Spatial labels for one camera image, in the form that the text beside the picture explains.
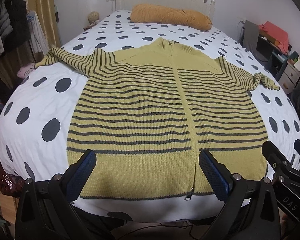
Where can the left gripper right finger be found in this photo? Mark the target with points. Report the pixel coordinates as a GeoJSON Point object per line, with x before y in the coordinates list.
{"type": "Point", "coordinates": [226, 186]}

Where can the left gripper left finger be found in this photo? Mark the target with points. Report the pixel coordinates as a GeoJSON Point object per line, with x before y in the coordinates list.
{"type": "Point", "coordinates": [66, 187]}

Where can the yellow striped knit cardigan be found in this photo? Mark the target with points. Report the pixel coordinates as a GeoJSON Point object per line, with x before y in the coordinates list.
{"type": "Point", "coordinates": [148, 112]}

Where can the hanging dark clothes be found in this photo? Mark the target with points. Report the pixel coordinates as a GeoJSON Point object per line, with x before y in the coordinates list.
{"type": "Point", "coordinates": [14, 27]}

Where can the red plastic bag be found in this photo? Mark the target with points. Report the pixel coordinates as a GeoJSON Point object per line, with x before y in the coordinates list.
{"type": "Point", "coordinates": [11, 185]}

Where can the teal drawer cabinet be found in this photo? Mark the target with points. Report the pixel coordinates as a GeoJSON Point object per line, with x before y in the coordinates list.
{"type": "Point", "coordinates": [278, 64]}

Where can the coral pink folded cloth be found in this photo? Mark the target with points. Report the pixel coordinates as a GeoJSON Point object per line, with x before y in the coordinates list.
{"type": "Point", "coordinates": [275, 35]}

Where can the pink cat plush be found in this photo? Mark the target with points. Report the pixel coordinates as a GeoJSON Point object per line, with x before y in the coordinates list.
{"type": "Point", "coordinates": [25, 70]}

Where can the white hanging shirt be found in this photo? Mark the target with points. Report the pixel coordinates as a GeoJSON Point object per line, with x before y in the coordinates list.
{"type": "Point", "coordinates": [38, 40]}

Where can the round woven lamp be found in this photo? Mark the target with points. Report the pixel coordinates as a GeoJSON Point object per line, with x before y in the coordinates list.
{"type": "Point", "coordinates": [93, 17]}

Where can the orange bolster pillow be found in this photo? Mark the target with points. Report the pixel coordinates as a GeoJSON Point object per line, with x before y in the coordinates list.
{"type": "Point", "coordinates": [149, 13]}

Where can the gold curtain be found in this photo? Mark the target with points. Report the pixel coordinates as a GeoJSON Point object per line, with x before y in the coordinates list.
{"type": "Point", "coordinates": [45, 10]}

